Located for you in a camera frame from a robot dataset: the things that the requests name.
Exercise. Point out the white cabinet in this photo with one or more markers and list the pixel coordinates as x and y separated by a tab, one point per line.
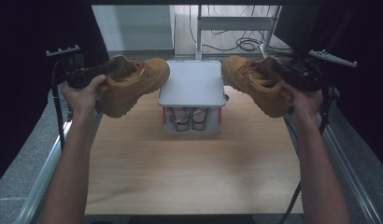
133	28

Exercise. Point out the aluminium rail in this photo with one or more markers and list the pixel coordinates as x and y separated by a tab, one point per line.
351	174
40	183

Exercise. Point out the person's left hand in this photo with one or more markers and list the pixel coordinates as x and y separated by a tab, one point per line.
82	99

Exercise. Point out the white two-tier shoe rack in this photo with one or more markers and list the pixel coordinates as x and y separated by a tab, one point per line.
192	84

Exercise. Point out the person's right hand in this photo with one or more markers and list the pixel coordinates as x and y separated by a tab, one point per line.
304	102

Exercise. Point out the white desk frame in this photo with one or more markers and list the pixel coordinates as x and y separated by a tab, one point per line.
234	23

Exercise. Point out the tan suede boot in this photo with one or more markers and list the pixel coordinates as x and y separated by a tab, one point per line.
133	90
258	87

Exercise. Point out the dark curtain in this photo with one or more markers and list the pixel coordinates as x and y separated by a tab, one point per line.
367	93
21	77

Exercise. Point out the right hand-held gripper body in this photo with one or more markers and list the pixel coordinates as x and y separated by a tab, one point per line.
304	77

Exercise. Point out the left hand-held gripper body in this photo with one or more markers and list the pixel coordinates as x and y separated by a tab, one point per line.
80	77

